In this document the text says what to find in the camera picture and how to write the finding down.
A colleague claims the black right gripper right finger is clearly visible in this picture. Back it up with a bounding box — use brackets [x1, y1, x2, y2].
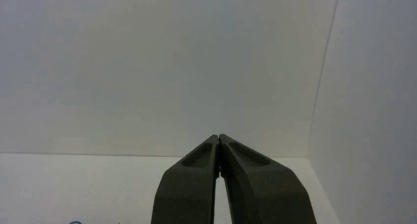
[219, 133, 317, 224]

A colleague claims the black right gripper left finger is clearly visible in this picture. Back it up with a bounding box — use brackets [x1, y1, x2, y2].
[150, 134, 219, 224]

